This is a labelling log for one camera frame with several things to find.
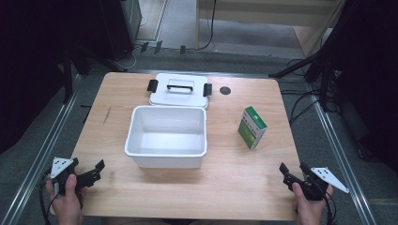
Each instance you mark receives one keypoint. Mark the light wooden furniture frame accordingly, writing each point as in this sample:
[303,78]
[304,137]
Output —
[250,12]

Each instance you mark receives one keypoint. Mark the person's right hand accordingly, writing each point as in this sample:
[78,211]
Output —
[308,211]

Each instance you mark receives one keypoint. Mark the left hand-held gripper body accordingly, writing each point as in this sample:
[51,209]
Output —
[61,166]

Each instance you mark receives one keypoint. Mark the black tripod stand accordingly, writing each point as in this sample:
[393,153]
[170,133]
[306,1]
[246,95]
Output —
[313,67]

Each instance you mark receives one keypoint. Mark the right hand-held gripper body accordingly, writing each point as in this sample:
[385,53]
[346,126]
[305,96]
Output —
[313,184]

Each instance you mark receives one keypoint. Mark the white plastic storage box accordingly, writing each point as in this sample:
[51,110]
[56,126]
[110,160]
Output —
[165,137]

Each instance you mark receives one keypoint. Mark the black round table grommet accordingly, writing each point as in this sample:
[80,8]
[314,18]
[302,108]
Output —
[225,90]

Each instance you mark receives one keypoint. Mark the green and white carton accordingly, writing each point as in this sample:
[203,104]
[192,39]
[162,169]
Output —
[251,129]

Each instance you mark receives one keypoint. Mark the black cabinet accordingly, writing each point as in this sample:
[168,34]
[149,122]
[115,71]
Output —
[120,28]

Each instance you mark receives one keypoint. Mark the black metal stand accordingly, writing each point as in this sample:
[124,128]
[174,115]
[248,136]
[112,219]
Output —
[67,78]

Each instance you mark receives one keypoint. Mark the person's left hand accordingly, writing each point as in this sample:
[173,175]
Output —
[67,203]

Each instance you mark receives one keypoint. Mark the metal floor rail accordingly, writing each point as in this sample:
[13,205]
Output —
[341,162]
[37,162]

